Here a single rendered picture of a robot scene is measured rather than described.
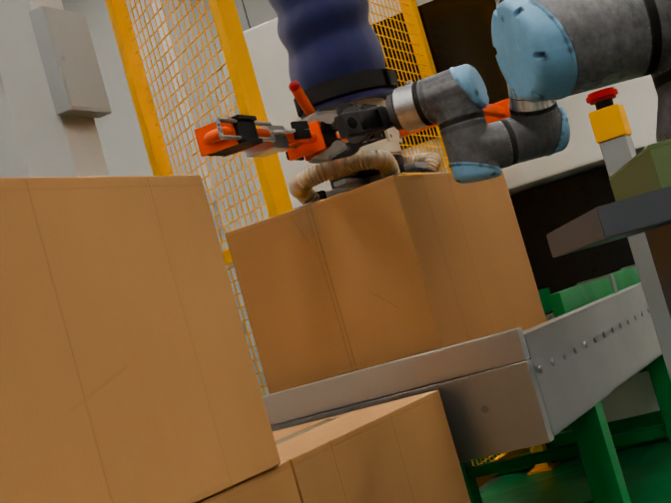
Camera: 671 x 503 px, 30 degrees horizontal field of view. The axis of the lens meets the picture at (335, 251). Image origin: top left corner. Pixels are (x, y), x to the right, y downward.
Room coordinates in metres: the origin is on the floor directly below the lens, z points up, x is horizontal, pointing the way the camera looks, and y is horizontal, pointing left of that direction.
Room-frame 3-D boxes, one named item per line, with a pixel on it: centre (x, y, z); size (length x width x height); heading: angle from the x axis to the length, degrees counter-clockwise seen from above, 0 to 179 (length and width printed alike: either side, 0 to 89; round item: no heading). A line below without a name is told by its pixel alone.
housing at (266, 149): (2.31, 0.07, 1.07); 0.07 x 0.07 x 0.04; 67
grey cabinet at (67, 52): (3.45, 0.57, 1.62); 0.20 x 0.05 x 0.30; 156
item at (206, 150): (2.19, 0.13, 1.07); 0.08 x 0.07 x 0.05; 157
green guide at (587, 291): (3.68, -0.83, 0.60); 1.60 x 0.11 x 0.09; 156
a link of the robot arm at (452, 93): (2.38, -0.30, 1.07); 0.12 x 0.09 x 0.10; 66
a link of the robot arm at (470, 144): (2.38, -0.31, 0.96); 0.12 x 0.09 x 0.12; 99
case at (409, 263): (2.72, -0.11, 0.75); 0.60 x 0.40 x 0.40; 152
